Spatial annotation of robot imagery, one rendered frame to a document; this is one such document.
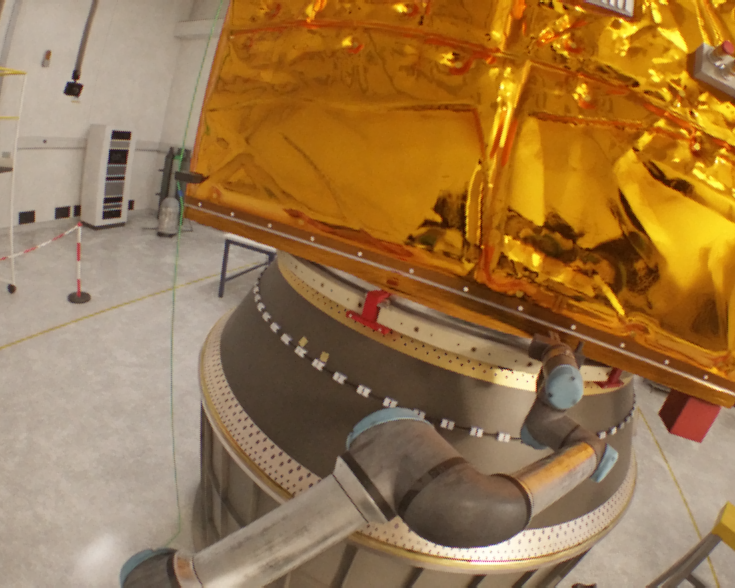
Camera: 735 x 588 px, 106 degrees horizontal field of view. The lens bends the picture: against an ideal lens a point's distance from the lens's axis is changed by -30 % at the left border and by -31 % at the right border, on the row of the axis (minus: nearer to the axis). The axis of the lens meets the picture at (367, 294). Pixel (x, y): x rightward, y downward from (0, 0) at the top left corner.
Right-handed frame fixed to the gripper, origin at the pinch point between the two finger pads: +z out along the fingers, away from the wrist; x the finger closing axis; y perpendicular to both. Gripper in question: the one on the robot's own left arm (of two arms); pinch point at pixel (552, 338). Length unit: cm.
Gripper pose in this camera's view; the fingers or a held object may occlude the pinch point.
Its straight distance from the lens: 107.5
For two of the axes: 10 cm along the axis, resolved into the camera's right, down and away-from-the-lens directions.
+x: -9.1, -3.2, 2.7
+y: 2.3, -9.2, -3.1
